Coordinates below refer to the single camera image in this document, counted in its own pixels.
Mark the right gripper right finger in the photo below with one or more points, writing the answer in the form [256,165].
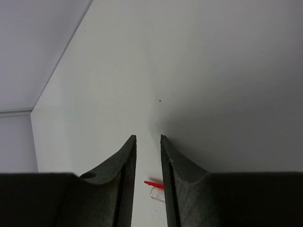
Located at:
[195,197]

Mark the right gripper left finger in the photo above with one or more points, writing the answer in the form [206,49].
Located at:
[101,197]

